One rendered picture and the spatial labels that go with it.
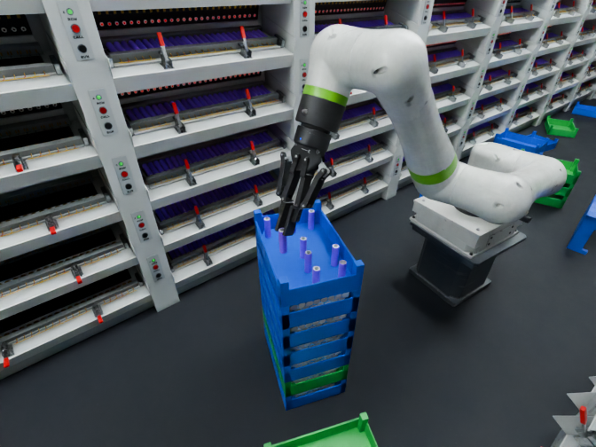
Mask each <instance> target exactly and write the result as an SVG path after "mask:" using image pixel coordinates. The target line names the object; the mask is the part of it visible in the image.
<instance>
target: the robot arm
mask: <svg viewBox="0 0 596 447"><path fill-rule="evenodd" d="M353 89H358V90H365V91H368V92H371V93H373V94H374V95H375V96H376V98H377V99H378V100H379V101H380V103H381V105H382V106H383V108H384V109H385V111H386V113H387V115H388V117H389V119H390V120H391V122H392V124H393V126H394V128H395V130H396V134H397V136H398V138H399V141H400V144H401V146H402V149H403V153H404V159H405V162H406V165H407V168H408V170H409V172H410V175H411V178H412V181H413V183H414V185H415V187H416V189H417V190H418V192H419V193H420V194H421V195H422V196H424V197H425V198H428V199H430V200H436V201H439V202H442V203H445V204H449V205H452V206H454V207H455V208H456V209H457V210H458V211H459V212H461V213H463V214H465V215H468V216H474V217H480V218H482V219H483V220H485V221H487V222H490V223H492V224H511V223H514V222H516V221H518V220H521V221H523V222H524V223H527V224H528V223H529V222H530V220H531V217H528V216H526V214H527V213H528V211H529V209H530V207H531V205H532V203H533V202H534V201H535V200H537V199H539V198H541V197H546V196H550V195H553V194H555V193H556V192H558V191H559V190H560V189H561V188H562V187H563V185H564V184H565V183H566V180H567V170H566V169H565V167H564V165H563V164H562V163H561V162H560V161H558V160H556V159H554V158H551V157H547V156H544V155H540V154H536V153H529V152H525V151H522V150H519V149H515V148H512V147H510V146H507V145H501V144H498V143H491V142H484V143H480V144H477V145H475V146H474V147H473V149H472V151H471V153H470V156H469V160H468V163H467V164H466V163H463V162H461V161H459V160H458V158H457V155H456V153H455V151H454V149H453V146H452V144H451V141H450V140H449V138H448V136H447V134H446V132H445V130H444V127H443V124H442V121H441V118H440V115H439V113H438V109H437V106H436V102H435V96H434V92H433V89H432V88H431V82H430V75H429V68H428V57H427V48H426V45H425V44H424V42H423V41H422V39H421V38H420V37H419V36H418V35H417V34H415V33H414V32H412V31H411V30H409V29H404V28H390V29H369V28H361V27H352V26H348V25H343V24H335V25H332V26H329V27H326V28H324V29H323V30H322V31H321V32H319V34H318V35H317V36H316V38H315V39H314V41H313V43H312V45H311V47H310V62H309V69H308V74H307V79H306V83H305V86H304V89H303V93H302V98H301V101H300V105H299V107H298V111H297V114H296V117H295V120H296V121H298V122H301V123H302V124H301V126H300V125H298V126H297V129H296V132H295V135H294V146H293V147H292V149H291V151H290V152H286V153H285V152H281V153H280V159H281V164H280V170H279V176H278V186H277V192H276V194H277V196H279V197H280V198H281V204H280V207H279V210H278V214H279V216H278V221H277V224H276V227H275V231H278V229H280V228H284V230H283V234H282V235H283V236H293V235H294V229H295V226H296V223H299V221H300V218H301V215H302V211H303V210H304V209H305V208H312V206H313V204H314V202H315V200H316V198H317V196H318V194H319V192H320V190H321V188H322V186H323V184H324V182H325V180H326V179H327V178H328V177H329V176H330V175H331V174H332V170H330V169H328V168H327V167H326V165H325V164H324V162H325V153H326V151H327V150H328V146H329V144H330V141H331V138H332V136H331V135H329V134H330V132H333V133H337V132H338V129H339V127H340V124H341V119H342V116H343V114H344V111H345V107H346V105H347V102H348V99H349V95H350V92H351V91H352V90H353ZM292 162H293V163H292ZM317 169H318V170H317ZM316 170H317V174H316V175H315V171H316ZM314 175H315V177H314ZM313 177H314V179H313ZM300 178H301V180H300V183H299V188H298V192H297V195H296V199H295V203H293V202H292V201H293V200H292V198H293V196H294V192H295V189H296V186H297V185H298V182H299V179H300ZM312 179H313V181H312V182H311V180H312Z"/></svg>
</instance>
